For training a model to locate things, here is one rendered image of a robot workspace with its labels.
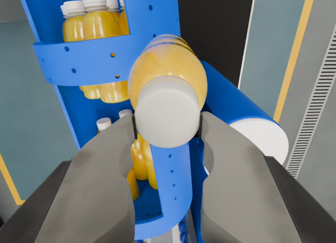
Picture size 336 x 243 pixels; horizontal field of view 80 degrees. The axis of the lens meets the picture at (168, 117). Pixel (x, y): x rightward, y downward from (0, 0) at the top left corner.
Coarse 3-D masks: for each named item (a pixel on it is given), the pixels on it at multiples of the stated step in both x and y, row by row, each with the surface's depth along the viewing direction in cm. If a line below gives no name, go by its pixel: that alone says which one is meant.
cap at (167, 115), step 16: (144, 96) 11; (160, 96) 11; (176, 96) 11; (192, 96) 12; (144, 112) 11; (160, 112) 11; (176, 112) 11; (192, 112) 11; (144, 128) 12; (160, 128) 12; (176, 128) 12; (192, 128) 12; (160, 144) 12; (176, 144) 12
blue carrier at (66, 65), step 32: (32, 0) 39; (64, 0) 46; (128, 0) 28; (160, 0) 31; (160, 32) 33; (64, 64) 31; (96, 64) 30; (128, 64) 31; (64, 96) 47; (96, 128) 59; (160, 160) 41; (160, 192) 45; (160, 224) 49
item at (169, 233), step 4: (168, 232) 95; (156, 236) 94; (160, 236) 94; (164, 236) 93; (168, 236) 93; (152, 240) 92; (156, 240) 92; (160, 240) 92; (164, 240) 92; (168, 240) 91; (172, 240) 91
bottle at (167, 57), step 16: (144, 48) 20; (160, 48) 15; (176, 48) 15; (144, 64) 14; (160, 64) 14; (176, 64) 14; (192, 64) 14; (128, 80) 16; (144, 80) 14; (160, 80) 13; (176, 80) 13; (192, 80) 14
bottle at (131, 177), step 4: (132, 168) 57; (128, 172) 55; (132, 172) 57; (128, 176) 55; (132, 176) 57; (128, 180) 56; (132, 180) 57; (136, 180) 60; (132, 184) 57; (136, 184) 59; (132, 188) 57; (136, 188) 59; (132, 192) 58; (136, 192) 59; (132, 196) 58; (136, 196) 60
